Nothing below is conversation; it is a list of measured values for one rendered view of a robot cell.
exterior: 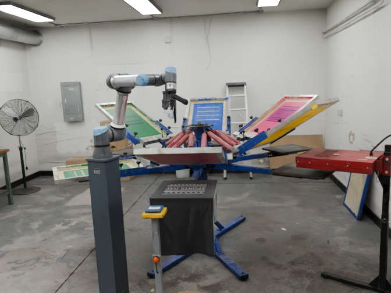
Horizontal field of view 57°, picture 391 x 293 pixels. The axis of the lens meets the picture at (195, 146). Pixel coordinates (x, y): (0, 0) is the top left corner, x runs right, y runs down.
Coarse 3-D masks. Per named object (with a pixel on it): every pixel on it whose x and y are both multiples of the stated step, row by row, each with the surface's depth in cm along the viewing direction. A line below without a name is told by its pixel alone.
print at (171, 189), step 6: (168, 186) 277; (174, 186) 277; (180, 186) 276; (186, 186) 275; (192, 186) 274; (198, 186) 274; (204, 186) 273; (168, 192) 260; (174, 192) 259; (180, 192) 259; (186, 192) 258; (192, 192) 258; (198, 192) 257
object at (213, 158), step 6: (186, 156) 254; (192, 156) 254; (198, 156) 254; (204, 156) 254; (210, 156) 255; (216, 156) 255; (192, 162) 297; (198, 162) 298; (204, 162) 298; (210, 162) 298; (216, 162) 299
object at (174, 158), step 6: (144, 156) 252; (150, 156) 252; (156, 156) 253; (162, 156) 253; (168, 156) 253; (174, 156) 253; (180, 156) 254; (162, 162) 296; (168, 162) 296; (174, 162) 296; (180, 162) 297; (186, 162) 297
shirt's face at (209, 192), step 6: (168, 180) 295; (174, 180) 294; (180, 180) 293; (186, 180) 293; (192, 180) 292; (198, 180) 291; (204, 180) 290; (210, 180) 289; (162, 186) 278; (210, 186) 272; (156, 192) 262; (162, 192) 261; (204, 192) 256; (210, 192) 256
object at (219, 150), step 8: (136, 152) 239; (144, 152) 238; (152, 152) 237; (160, 152) 237; (168, 152) 236; (176, 152) 235; (184, 152) 235; (192, 152) 234; (200, 152) 233; (208, 152) 233; (216, 152) 232; (152, 160) 281; (224, 160) 284
